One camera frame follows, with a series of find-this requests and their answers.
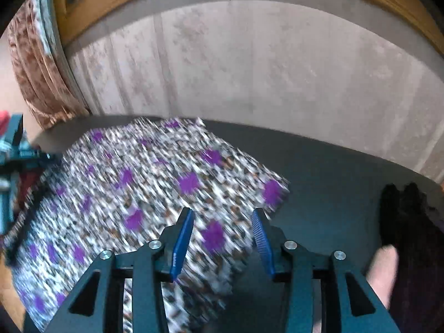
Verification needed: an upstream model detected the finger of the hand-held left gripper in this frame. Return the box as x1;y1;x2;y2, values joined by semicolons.
19;148;52;162

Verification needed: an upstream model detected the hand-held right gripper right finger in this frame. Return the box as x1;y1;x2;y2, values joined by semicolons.
251;208;399;333

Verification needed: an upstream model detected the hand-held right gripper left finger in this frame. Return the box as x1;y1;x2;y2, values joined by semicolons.
45;207;194;333

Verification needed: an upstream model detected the leopard print purple flower garment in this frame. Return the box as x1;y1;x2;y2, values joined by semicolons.
3;117;291;333

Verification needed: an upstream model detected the brown floral patterned curtain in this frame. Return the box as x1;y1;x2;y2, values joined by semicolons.
7;0;91;129

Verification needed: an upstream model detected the pink knitted sweater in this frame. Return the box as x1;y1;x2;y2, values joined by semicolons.
367;244;399;306

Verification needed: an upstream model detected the black garment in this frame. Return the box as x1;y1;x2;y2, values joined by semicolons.
379;182;444;333

